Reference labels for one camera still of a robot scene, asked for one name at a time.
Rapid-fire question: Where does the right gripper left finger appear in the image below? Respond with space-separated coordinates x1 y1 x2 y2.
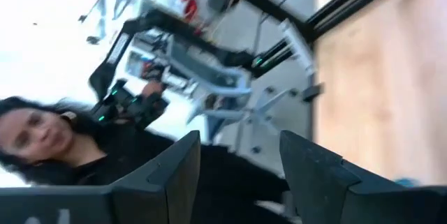
0 129 202 224

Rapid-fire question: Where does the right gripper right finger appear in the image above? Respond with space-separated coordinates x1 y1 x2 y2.
278 129 447 224

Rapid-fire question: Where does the blue plastic bin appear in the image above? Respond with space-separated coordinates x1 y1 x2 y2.
394 177 423 188

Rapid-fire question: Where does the person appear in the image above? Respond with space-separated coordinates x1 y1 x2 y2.
0 79 291 224

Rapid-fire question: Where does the black aluminium rig frame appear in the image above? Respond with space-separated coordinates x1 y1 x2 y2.
240 0 416 78

